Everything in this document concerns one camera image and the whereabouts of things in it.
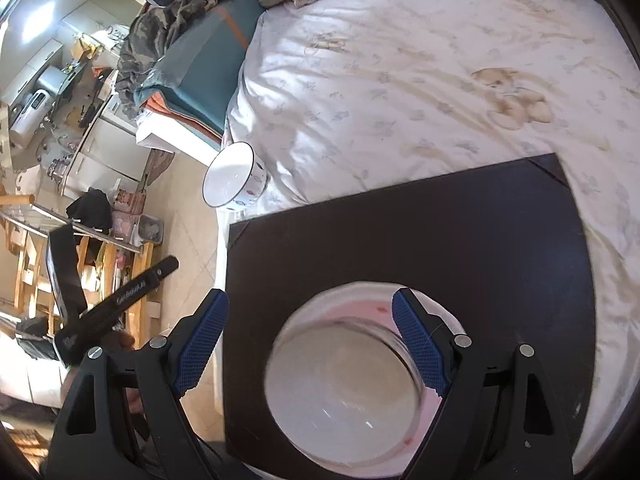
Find pink strawberry plate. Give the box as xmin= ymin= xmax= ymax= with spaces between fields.
xmin=272 ymin=282 xmax=440 ymax=479

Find camouflage clothing pile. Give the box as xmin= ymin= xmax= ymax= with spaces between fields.
xmin=114 ymin=0 xmax=218 ymax=115

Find white bedside cabinet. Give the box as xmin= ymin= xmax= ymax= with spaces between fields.
xmin=136 ymin=110 xmax=220 ymax=166

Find large white bowl black rim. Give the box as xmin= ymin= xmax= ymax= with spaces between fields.
xmin=264 ymin=318 xmax=423 ymax=467

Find black rectangular mat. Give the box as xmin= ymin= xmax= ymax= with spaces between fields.
xmin=222 ymin=155 xmax=596 ymax=479

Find white floral bed sheet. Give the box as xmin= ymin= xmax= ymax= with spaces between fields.
xmin=224 ymin=0 xmax=639 ymax=471

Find wooden shelf rack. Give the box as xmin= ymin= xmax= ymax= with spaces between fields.
xmin=1 ymin=193 xmax=154 ymax=335

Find small white fish bowl far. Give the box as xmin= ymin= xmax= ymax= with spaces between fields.
xmin=202 ymin=142 xmax=268 ymax=211

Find white cabinet unit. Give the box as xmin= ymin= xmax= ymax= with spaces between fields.
xmin=61 ymin=93 xmax=175 ymax=200

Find teal orange folded blanket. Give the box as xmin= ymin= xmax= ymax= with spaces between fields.
xmin=134 ymin=0 xmax=264 ymax=150

